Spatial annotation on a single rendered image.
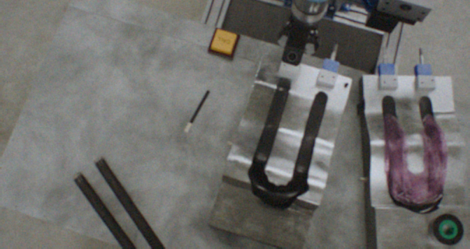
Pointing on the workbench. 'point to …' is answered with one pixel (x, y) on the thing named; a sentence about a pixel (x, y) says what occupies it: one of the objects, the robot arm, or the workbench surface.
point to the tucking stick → (197, 111)
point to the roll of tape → (456, 233)
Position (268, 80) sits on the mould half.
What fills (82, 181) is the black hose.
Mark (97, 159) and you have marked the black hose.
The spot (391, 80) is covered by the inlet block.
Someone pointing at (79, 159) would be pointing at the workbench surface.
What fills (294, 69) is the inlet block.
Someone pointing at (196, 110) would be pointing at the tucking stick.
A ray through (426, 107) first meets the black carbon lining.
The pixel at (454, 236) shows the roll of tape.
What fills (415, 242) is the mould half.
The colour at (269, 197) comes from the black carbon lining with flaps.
